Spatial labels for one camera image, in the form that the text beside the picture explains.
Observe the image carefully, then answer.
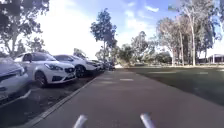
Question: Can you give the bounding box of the dark car park ground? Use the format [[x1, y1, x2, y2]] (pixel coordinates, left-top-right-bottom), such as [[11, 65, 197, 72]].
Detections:
[[0, 71, 101, 128]]

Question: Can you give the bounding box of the pale concrete kerb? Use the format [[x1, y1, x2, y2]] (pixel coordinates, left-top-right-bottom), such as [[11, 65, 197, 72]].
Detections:
[[23, 73, 103, 128]]

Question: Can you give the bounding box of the green grass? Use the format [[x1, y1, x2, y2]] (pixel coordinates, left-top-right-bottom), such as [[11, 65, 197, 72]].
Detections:
[[128, 65, 224, 107]]

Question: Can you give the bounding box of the row of tall trees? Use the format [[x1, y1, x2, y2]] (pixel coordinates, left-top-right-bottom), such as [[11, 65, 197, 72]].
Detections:
[[155, 0, 224, 67]]

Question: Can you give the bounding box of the group of dark trees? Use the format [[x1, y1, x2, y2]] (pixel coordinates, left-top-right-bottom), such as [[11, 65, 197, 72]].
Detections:
[[0, 0, 51, 58]]

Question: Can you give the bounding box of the white car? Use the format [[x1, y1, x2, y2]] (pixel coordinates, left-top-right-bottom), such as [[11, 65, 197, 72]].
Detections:
[[53, 54, 102, 78], [13, 51, 78, 88]]

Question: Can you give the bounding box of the tall thin-trunked tree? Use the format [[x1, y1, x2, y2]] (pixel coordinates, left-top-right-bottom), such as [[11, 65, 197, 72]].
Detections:
[[89, 7, 118, 64]]

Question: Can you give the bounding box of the cluster of trees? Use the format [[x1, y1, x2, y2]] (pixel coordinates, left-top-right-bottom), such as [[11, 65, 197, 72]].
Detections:
[[94, 30, 173, 67]]

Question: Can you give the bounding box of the low building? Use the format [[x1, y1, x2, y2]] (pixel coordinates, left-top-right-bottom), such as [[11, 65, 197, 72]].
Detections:
[[198, 53, 224, 65]]

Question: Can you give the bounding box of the reddish brown paved path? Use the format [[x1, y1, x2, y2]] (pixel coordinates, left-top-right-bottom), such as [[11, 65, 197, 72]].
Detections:
[[32, 68, 224, 128]]

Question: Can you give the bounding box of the robot's own part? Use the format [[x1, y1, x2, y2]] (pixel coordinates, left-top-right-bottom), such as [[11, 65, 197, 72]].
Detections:
[[139, 112, 157, 128], [72, 114, 89, 128]]

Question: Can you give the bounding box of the silver car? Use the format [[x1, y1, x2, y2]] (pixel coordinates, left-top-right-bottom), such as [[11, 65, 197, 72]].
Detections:
[[0, 55, 32, 103]]

